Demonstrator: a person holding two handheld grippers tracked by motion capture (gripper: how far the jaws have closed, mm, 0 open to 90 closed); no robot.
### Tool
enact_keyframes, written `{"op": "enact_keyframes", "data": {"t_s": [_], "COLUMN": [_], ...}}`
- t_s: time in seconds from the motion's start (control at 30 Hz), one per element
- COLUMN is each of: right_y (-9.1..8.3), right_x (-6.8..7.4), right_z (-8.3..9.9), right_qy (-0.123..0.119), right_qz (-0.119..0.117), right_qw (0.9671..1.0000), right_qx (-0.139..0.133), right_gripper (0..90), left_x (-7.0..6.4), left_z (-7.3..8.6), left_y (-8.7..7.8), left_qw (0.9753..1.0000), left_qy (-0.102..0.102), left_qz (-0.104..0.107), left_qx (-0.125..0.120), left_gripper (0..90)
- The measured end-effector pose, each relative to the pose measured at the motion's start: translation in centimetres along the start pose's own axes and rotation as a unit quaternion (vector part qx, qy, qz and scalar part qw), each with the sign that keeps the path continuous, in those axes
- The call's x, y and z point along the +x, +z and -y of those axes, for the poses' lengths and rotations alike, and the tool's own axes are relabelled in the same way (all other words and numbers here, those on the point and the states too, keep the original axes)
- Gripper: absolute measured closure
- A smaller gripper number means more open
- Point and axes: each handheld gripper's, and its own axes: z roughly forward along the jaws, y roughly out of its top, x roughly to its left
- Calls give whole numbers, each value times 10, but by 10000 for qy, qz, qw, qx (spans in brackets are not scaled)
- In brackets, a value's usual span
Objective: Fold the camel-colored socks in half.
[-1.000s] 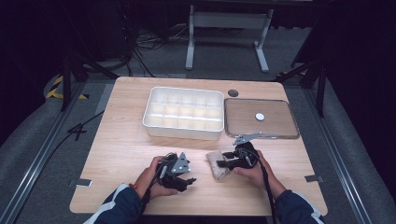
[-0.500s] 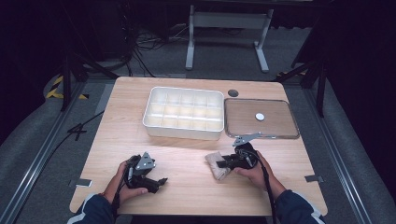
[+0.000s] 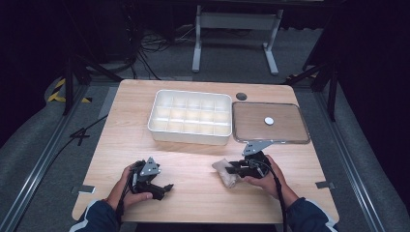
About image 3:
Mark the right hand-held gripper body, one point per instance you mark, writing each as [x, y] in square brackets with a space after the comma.
[257, 166]

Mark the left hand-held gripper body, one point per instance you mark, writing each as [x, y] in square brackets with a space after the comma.
[141, 183]

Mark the beige sock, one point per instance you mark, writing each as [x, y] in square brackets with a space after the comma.
[227, 179]

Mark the person's left hand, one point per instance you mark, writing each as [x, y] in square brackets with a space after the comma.
[117, 193]

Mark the person's right hand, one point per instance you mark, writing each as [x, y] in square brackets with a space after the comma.
[277, 187]

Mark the clear lid with white knob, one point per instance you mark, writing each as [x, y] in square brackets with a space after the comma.
[257, 127]

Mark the grey tape strip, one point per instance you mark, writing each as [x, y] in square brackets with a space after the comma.
[325, 185]
[82, 189]

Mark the white divided storage box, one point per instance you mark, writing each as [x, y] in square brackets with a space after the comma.
[190, 116]

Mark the dark round table grommet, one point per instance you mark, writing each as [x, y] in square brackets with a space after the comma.
[241, 96]

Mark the black tripod stand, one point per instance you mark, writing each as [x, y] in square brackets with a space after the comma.
[332, 93]
[68, 83]

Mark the yellow black hazard tape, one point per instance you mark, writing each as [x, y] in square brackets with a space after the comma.
[56, 95]

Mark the aluminium floor rail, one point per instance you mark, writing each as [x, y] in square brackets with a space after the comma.
[42, 164]
[351, 167]

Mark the white metal stand frame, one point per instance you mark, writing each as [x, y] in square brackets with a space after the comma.
[237, 21]

